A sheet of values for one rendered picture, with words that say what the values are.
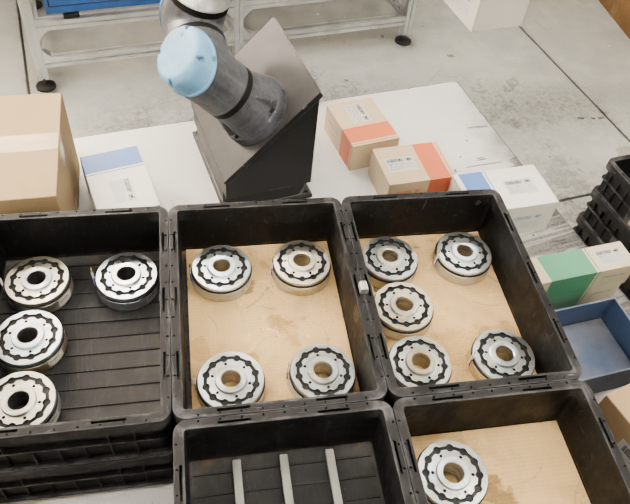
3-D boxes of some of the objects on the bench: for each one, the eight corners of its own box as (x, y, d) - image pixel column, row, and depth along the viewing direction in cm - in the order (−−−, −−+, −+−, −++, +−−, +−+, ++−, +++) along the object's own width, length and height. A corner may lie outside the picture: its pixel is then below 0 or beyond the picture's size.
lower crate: (17, 298, 126) (-1, 257, 117) (177, 286, 131) (173, 247, 121) (-17, 509, 101) (-43, 479, 91) (183, 485, 105) (178, 454, 96)
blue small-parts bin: (551, 404, 121) (565, 385, 115) (513, 336, 130) (525, 315, 124) (643, 381, 125) (661, 361, 120) (600, 317, 134) (615, 296, 129)
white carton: (86, 184, 146) (78, 153, 140) (140, 172, 150) (135, 142, 143) (106, 249, 135) (99, 219, 128) (164, 234, 139) (160, 204, 132)
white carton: (464, 242, 145) (475, 214, 138) (443, 203, 152) (452, 175, 145) (544, 229, 149) (559, 201, 142) (520, 192, 157) (533, 164, 150)
